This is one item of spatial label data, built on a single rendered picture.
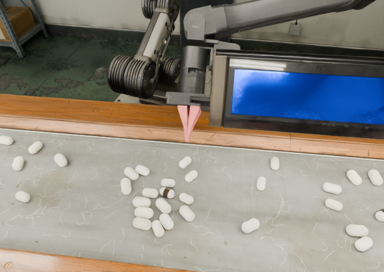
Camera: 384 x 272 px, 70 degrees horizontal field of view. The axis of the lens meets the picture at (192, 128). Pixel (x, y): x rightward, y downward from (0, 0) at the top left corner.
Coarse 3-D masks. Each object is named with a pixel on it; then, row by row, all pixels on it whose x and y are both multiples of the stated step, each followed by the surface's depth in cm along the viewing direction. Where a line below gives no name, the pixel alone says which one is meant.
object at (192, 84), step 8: (184, 72) 59; (200, 72) 59; (184, 80) 58; (192, 80) 58; (200, 80) 58; (184, 88) 58; (192, 88) 58; (200, 88) 58; (192, 96) 57; (200, 96) 57; (208, 96) 57
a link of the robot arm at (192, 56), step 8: (184, 48) 60; (192, 48) 59; (200, 48) 59; (208, 48) 60; (184, 56) 59; (192, 56) 58; (200, 56) 59; (184, 64) 59; (192, 64) 58; (200, 64) 59; (192, 72) 59
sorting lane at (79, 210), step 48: (0, 144) 69; (48, 144) 69; (96, 144) 69; (144, 144) 69; (192, 144) 69; (0, 192) 59; (48, 192) 59; (96, 192) 59; (192, 192) 59; (240, 192) 59; (288, 192) 59; (0, 240) 51; (48, 240) 51; (96, 240) 51; (144, 240) 51; (192, 240) 51; (240, 240) 51; (288, 240) 51; (336, 240) 51
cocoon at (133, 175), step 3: (126, 168) 61; (129, 168) 61; (132, 168) 61; (126, 171) 60; (129, 171) 60; (132, 171) 60; (135, 171) 60; (126, 174) 60; (129, 174) 60; (132, 174) 60; (135, 174) 60; (138, 174) 61; (129, 177) 60; (132, 177) 60; (135, 177) 60
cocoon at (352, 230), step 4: (352, 224) 52; (348, 228) 51; (352, 228) 51; (356, 228) 51; (360, 228) 51; (364, 228) 51; (348, 232) 51; (352, 232) 51; (356, 232) 51; (360, 232) 51; (364, 232) 50; (360, 236) 51; (364, 236) 51
